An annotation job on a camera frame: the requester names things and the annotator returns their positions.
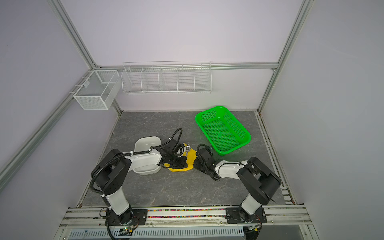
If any yellow paper napkin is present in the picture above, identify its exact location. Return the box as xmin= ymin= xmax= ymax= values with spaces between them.
xmin=166 ymin=143 xmax=197 ymax=172

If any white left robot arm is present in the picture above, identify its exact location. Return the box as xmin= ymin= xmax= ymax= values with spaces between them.
xmin=90 ymin=128 xmax=188 ymax=217

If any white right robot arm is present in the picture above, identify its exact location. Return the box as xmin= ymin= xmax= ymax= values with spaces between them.
xmin=194 ymin=144 xmax=282 ymax=216

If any white plastic cutlery tray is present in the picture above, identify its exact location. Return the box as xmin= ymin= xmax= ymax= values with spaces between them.
xmin=132 ymin=136 xmax=161 ymax=176

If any green plastic perforated basket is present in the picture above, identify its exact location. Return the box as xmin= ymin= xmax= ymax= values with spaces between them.
xmin=195 ymin=106 xmax=252 ymax=156

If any small white mesh basket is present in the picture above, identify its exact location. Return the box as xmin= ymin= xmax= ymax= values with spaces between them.
xmin=74 ymin=70 xmax=122 ymax=111

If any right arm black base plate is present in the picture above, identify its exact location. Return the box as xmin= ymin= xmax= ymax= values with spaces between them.
xmin=225 ymin=207 xmax=267 ymax=224

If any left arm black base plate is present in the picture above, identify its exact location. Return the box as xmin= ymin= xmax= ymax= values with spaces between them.
xmin=106 ymin=209 xmax=148 ymax=226

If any white slotted cable duct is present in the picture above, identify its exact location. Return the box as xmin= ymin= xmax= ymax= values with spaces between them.
xmin=68 ymin=226 xmax=245 ymax=240

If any long white wire rack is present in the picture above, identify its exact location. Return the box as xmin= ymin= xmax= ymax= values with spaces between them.
xmin=122 ymin=61 xmax=213 ymax=94

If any aluminium enclosure frame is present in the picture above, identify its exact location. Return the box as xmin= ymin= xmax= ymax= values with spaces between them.
xmin=1 ymin=1 xmax=302 ymax=240

